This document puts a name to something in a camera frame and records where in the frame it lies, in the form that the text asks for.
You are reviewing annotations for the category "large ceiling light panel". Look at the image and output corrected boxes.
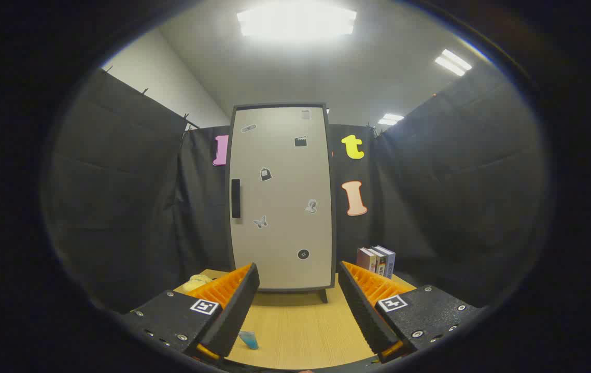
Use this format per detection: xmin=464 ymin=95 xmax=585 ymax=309
xmin=237 ymin=2 xmax=357 ymax=40

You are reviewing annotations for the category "yellow plush toy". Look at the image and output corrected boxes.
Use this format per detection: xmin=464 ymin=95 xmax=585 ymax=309
xmin=181 ymin=274 xmax=214 ymax=295

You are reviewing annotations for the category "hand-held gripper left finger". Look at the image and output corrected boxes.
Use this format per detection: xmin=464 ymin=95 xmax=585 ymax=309
xmin=119 ymin=263 xmax=260 ymax=361

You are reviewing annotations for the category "dark grey cabinet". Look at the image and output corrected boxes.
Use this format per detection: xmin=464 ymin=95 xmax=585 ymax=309
xmin=226 ymin=102 xmax=339 ymax=304

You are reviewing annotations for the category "white spine book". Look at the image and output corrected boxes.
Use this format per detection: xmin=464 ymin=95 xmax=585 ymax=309
xmin=368 ymin=247 xmax=387 ymax=276

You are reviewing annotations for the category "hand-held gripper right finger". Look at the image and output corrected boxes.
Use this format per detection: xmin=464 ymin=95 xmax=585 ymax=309
xmin=338 ymin=261 xmax=483 ymax=364

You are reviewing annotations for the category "blue grey book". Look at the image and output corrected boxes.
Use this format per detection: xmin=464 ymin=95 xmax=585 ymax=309
xmin=376 ymin=245 xmax=396 ymax=279

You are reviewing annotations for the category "black backdrop cloth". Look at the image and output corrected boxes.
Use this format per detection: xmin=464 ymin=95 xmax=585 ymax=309
xmin=41 ymin=62 xmax=550 ymax=311

